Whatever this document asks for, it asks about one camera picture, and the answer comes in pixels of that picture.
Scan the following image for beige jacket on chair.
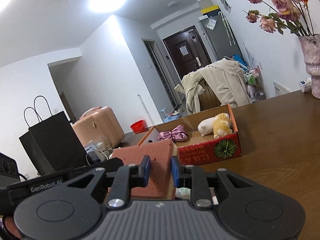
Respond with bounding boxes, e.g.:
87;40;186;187
175;59;252;114

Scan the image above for yellow box on refrigerator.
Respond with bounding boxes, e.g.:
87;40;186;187
201;5;219;15

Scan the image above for white flat box by wall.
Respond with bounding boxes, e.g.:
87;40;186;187
273;81;291;96

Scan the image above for red cardboard box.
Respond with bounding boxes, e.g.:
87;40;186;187
138;105;241;165

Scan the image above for white yellow alpaca plush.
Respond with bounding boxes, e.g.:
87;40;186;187
197;113;233;139

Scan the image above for pink textured vase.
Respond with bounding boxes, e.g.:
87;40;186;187
298;34;320;99

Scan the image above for black paper shopping bag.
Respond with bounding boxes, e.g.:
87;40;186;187
19;105;88;176

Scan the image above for small blue stool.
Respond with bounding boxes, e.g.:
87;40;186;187
161;108;181;123

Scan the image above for person left hand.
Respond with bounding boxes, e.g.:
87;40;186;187
1;216;22;240

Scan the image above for grey refrigerator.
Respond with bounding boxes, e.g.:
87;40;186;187
199;9;243;61

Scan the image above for red bucket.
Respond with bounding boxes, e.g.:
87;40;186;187
130;120;148;134

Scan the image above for dark brown entrance door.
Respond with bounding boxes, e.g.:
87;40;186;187
163;25;212;79

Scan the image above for brown chair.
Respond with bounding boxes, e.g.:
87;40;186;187
199;79;221;111

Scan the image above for iridescent plastic bag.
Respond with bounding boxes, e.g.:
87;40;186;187
175;187;191;199

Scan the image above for pink hard suitcase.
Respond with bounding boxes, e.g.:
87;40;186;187
72;106;125;147

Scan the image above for pink satin bow scrunchie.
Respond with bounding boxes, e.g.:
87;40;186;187
158;125;188;142

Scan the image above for white cable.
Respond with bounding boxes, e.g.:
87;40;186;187
86;147;114;166

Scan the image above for pink sponge block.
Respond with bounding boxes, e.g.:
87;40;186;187
111;140;177;199

